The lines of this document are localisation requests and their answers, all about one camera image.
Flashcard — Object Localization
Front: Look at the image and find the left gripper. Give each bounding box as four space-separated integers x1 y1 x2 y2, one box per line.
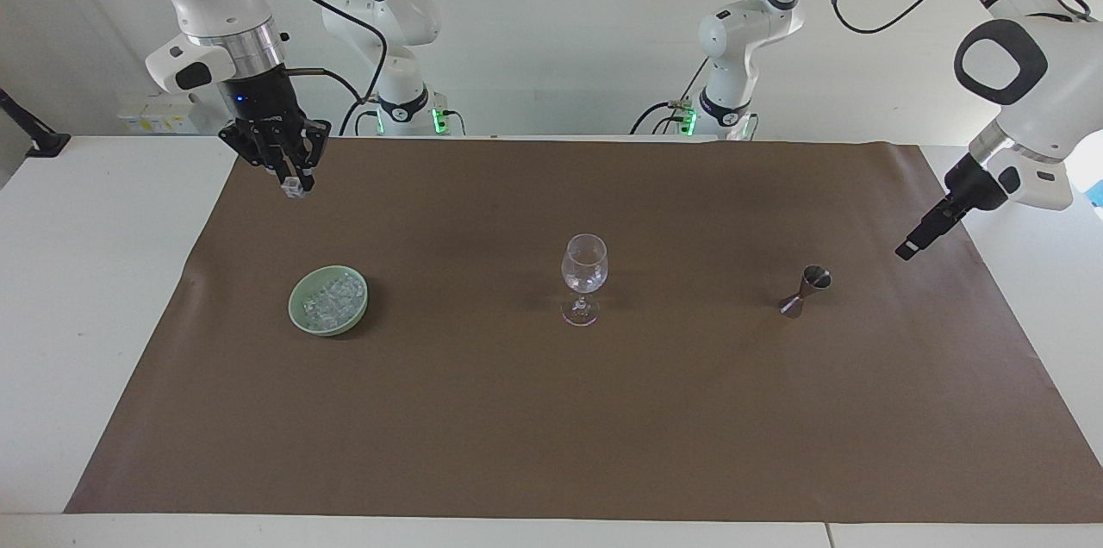
934 153 1010 229

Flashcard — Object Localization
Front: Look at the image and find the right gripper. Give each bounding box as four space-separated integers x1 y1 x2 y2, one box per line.
217 70 333 196

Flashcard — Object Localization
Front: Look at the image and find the clear ice cubes heap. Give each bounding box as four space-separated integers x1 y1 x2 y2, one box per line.
302 271 365 327

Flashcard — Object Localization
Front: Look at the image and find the white wall socket strip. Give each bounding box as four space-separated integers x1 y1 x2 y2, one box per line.
116 95 200 134

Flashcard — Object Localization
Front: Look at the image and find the clear wine glass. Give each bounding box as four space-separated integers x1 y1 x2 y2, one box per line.
560 234 609 327

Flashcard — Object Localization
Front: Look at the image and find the black stand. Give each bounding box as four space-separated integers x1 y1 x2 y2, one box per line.
0 87 72 159

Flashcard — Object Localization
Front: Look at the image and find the metal jigger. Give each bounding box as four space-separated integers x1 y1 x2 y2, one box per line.
778 265 833 319

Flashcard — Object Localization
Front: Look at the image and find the green ceramic bowl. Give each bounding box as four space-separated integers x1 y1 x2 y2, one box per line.
288 265 370 338

